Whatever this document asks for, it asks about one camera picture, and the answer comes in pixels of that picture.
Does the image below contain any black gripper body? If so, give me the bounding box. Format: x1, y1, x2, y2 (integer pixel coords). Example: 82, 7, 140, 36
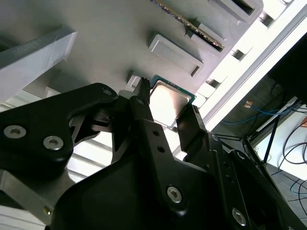
45, 157, 240, 230

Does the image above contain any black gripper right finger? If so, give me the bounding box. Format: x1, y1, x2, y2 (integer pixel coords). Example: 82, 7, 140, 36
176, 105, 307, 230

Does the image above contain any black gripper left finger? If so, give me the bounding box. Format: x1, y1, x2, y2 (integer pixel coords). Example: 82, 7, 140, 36
0, 77, 191, 218

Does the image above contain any silver CPU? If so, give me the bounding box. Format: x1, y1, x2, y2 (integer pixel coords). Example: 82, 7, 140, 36
148, 74, 197, 130

